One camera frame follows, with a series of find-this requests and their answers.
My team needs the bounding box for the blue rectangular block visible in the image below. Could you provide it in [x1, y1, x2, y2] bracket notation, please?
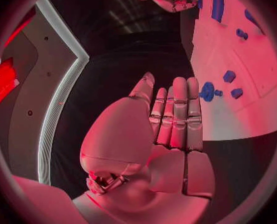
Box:
[210, 0, 225, 23]

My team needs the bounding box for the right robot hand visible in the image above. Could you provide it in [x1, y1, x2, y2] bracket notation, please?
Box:
[151, 0, 200, 13]

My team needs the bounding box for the blue plug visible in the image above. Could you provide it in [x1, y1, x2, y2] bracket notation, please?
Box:
[230, 88, 245, 100]

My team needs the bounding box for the blue gear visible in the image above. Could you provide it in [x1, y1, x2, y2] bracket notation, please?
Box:
[199, 81, 217, 103]

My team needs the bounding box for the long blue cylinder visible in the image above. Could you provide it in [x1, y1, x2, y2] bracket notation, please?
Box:
[244, 8, 267, 36]

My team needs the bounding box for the glowing light bar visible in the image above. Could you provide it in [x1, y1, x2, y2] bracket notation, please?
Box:
[0, 57, 20, 112]

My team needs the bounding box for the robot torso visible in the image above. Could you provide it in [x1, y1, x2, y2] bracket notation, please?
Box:
[0, 0, 91, 187]

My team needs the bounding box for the blue hexagonal block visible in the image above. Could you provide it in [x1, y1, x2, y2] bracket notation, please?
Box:
[222, 70, 237, 84]

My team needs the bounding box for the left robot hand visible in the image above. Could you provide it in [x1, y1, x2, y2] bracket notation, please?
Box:
[72, 72, 216, 224]

